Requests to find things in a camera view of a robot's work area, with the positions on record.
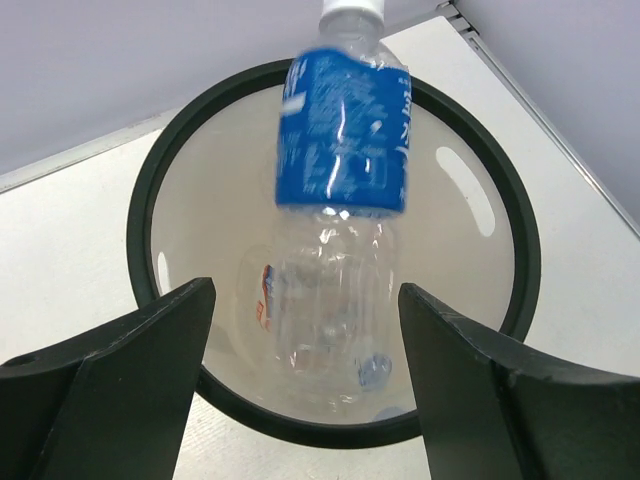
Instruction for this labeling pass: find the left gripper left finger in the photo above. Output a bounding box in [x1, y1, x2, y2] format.
[1, 278, 216, 479]

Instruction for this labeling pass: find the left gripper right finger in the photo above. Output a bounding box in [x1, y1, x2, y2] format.
[398, 283, 639, 479]

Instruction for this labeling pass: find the orange label plastic bottle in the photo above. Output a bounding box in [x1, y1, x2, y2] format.
[262, 246, 394, 403]

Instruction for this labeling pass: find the blue label plastic bottle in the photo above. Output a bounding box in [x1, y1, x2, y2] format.
[272, 0, 414, 391]

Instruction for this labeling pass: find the white bin with black rim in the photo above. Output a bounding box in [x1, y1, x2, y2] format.
[127, 60, 541, 449]

